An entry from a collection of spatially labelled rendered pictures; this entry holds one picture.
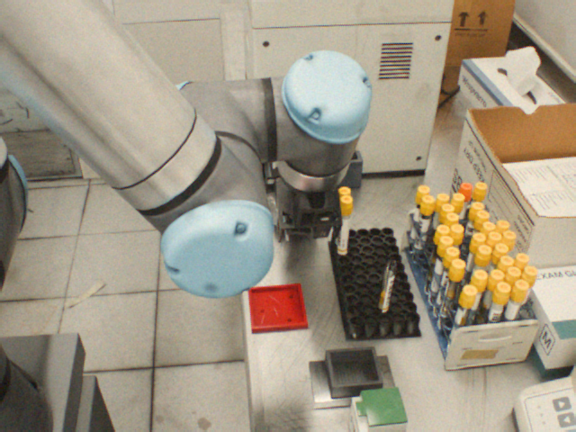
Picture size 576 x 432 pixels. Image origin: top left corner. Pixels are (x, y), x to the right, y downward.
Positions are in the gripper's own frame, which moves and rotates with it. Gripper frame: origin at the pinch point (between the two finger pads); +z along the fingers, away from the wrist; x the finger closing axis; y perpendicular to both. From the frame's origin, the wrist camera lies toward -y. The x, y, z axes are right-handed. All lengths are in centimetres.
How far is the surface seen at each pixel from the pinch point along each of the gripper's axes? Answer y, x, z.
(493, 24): -44, 47, 20
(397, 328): 18.3, 9.7, -6.8
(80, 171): -76, -67, 146
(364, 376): 23.6, 4.5, -9.8
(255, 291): 11.1, -6.5, -1.4
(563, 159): -5.6, 41.8, 1.5
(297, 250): 5.0, -0.1, 2.6
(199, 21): -109, -15, 99
